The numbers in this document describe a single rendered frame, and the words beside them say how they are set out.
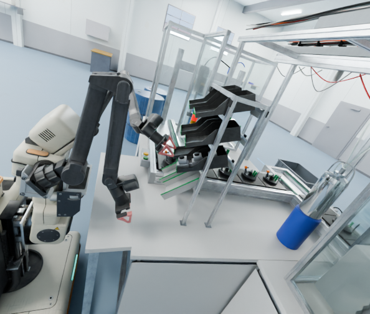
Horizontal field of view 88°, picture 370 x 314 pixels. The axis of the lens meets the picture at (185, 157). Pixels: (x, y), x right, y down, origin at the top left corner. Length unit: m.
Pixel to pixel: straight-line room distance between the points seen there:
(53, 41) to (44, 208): 11.27
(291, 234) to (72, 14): 11.75
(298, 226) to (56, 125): 1.42
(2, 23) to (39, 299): 11.93
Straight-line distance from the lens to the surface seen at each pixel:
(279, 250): 1.51
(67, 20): 12.02
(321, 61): 2.11
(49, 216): 1.20
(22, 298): 1.66
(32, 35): 12.40
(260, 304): 1.39
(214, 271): 1.31
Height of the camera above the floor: 1.73
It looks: 26 degrees down
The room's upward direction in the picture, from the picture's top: 19 degrees clockwise
